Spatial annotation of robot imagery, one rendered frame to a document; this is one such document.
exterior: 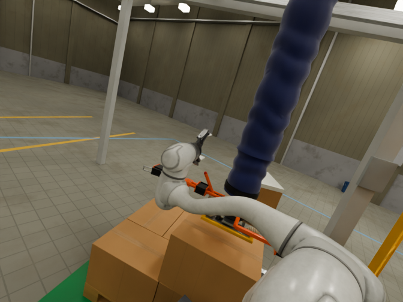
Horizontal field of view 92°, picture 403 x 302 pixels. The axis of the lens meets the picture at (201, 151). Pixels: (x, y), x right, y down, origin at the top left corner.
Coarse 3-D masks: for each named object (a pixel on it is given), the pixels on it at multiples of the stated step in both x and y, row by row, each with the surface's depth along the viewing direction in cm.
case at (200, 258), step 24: (192, 216) 152; (192, 240) 127; (216, 240) 134; (240, 240) 142; (168, 264) 132; (192, 264) 125; (216, 264) 119; (240, 264) 120; (192, 288) 128; (216, 288) 121; (240, 288) 115
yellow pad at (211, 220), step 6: (204, 216) 124; (216, 216) 124; (210, 222) 122; (216, 222) 122; (222, 222) 123; (222, 228) 119; (228, 228) 119; (234, 234) 117; (240, 234) 117; (246, 240) 115; (252, 240) 115
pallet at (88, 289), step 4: (88, 284) 160; (84, 288) 162; (88, 288) 160; (92, 288) 159; (84, 292) 163; (88, 292) 161; (92, 292) 160; (96, 292) 158; (100, 292) 157; (84, 296) 164; (88, 296) 162; (92, 296) 160; (96, 296) 159; (100, 296) 163; (104, 296) 156; (92, 300) 161; (96, 300) 160; (100, 300) 162; (104, 300) 163; (108, 300) 164; (112, 300) 154
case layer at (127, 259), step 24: (144, 216) 198; (168, 216) 209; (120, 240) 161; (144, 240) 168; (168, 240) 176; (96, 264) 153; (120, 264) 145; (144, 264) 146; (96, 288) 158; (120, 288) 149; (144, 288) 142; (168, 288) 135
